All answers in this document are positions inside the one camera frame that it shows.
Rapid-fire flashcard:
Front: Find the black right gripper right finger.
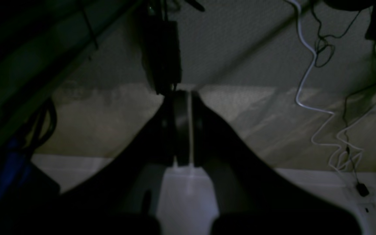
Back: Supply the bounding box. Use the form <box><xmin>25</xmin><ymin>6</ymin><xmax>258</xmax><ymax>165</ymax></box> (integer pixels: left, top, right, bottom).
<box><xmin>192</xmin><ymin>92</ymin><xmax>361</xmax><ymax>235</ymax></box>

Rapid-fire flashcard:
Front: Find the white cable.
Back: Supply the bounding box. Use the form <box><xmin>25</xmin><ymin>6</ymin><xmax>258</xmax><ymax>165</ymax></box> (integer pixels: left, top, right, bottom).
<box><xmin>286</xmin><ymin>0</ymin><xmax>376</xmax><ymax>173</ymax></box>

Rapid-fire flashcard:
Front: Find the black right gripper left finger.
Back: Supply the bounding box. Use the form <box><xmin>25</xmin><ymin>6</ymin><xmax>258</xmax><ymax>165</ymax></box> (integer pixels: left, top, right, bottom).
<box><xmin>0</xmin><ymin>96</ymin><xmax>174</xmax><ymax>235</ymax></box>

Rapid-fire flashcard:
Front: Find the black power adapter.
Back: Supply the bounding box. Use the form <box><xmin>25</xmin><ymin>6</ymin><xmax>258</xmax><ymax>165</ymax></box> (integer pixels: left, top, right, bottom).
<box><xmin>142</xmin><ymin>17</ymin><xmax>182</xmax><ymax>96</ymax></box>

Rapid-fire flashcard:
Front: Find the black thin cable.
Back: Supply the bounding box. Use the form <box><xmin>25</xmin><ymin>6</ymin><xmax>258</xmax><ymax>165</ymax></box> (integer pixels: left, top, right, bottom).
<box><xmin>309</xmin><ymin>0</ymin><xmax>376</xmax><ymax>196</ymax></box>

